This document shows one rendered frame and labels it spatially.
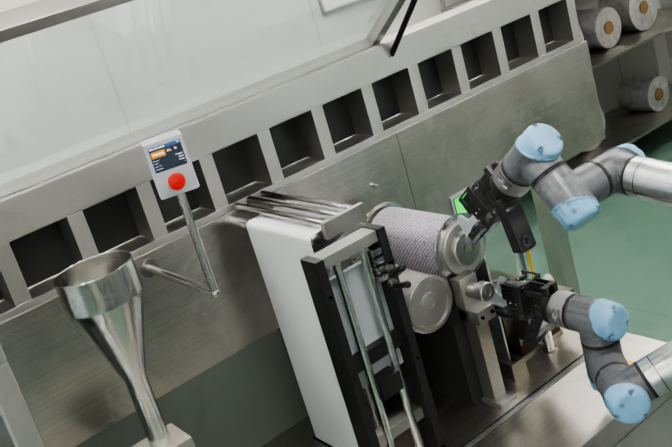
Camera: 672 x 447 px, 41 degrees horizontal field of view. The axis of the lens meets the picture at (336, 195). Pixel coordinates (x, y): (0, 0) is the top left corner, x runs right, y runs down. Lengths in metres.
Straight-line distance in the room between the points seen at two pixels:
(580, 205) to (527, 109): 0.94
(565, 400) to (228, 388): 0.73
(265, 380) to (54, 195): 0.65
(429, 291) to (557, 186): 0.41
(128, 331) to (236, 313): 0.46
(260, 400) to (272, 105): 0.67
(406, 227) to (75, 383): 0.76
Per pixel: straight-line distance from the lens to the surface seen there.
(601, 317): 1.82
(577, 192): 1.65
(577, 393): 2.04
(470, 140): 2.40
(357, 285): 1.66
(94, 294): 1.57
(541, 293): 1.92
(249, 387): 2.10
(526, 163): 1.67
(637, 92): 6.20
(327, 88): 2.11
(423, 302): 1.90
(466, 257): 1.94
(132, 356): 1.66
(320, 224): 1.69
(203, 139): 1.95
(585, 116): 2.73
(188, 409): 2.04
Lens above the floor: 2.00
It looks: 17 degrees down
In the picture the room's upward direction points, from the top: 16 degrees counter-clockwise
